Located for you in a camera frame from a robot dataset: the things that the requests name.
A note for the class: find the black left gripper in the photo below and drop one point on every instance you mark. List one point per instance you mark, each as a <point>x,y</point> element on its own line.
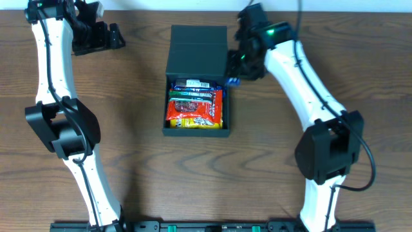
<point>105,37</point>

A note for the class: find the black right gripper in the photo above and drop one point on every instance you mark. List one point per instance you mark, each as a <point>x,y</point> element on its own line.
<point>232,64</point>

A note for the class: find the blue Eclipse gum pack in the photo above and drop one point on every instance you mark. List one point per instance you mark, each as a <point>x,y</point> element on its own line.
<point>233,81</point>

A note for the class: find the black gift box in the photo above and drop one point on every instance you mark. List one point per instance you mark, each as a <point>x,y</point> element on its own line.
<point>198,52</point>

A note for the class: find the green and white candy bar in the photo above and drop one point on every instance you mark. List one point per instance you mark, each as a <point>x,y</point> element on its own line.
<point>190,96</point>

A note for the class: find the dark blue candy bar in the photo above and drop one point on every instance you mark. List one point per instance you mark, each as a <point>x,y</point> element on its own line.
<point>193,83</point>

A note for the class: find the red snack bag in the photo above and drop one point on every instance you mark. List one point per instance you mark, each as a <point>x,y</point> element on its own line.
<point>185,110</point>

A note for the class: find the yellow sunflower seed bag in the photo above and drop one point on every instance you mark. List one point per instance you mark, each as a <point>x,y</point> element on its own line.
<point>195,123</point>

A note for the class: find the blue Oreo cookie pack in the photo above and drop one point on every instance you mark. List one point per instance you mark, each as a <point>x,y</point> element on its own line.
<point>196,91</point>

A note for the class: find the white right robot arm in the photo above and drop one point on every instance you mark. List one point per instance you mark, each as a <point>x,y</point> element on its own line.
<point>329,145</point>

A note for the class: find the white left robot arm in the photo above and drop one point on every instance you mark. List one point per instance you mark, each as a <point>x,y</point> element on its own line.
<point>66,127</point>

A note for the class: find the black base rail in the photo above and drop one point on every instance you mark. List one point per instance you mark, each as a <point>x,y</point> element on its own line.
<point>155,226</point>

